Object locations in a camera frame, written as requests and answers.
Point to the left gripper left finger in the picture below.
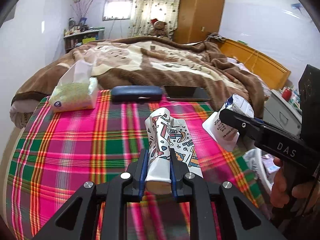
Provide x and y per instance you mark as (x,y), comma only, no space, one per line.
(140,169)

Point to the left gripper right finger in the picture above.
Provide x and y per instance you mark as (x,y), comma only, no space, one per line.
(179,189)

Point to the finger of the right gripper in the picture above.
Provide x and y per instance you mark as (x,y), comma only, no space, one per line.
(258,121)
(242,123)

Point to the white yogurt cup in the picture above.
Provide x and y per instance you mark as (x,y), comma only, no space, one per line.
(221,125)

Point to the patterned paper carton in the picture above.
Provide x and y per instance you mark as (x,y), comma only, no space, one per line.
(166,133)

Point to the white trash bin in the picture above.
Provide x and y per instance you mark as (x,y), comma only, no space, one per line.
(262,165)

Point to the person's right hand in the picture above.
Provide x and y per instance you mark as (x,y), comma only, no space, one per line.
(279,196)

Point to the grey bedside drawer cabinet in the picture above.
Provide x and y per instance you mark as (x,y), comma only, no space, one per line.
(280,113)

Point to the red mug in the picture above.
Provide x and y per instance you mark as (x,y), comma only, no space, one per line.
(286,94)

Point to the wooden headboard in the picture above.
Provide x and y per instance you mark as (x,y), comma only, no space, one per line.
(273,73)

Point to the black smartphone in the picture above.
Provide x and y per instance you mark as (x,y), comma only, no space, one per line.
(185,94)

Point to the dark blue glasses case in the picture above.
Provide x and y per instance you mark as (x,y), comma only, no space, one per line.
(136,93)

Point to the tissue pack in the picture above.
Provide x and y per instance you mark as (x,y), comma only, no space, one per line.
(76,89)

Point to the brown fleece blanket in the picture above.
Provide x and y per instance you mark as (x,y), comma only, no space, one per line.
(153,61)

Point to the wooden wardrobe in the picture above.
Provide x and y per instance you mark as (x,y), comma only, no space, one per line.
(197,19)

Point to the teddy bear with red hat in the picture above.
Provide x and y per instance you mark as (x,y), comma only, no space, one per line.
(159,28)

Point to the patterned curtain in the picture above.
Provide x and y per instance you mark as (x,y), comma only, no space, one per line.
(144,11)

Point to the black camera box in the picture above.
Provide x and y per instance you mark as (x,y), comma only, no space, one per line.
(309,104)

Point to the cluttered wall shelf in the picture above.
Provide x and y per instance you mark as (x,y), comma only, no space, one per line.
(77,35)

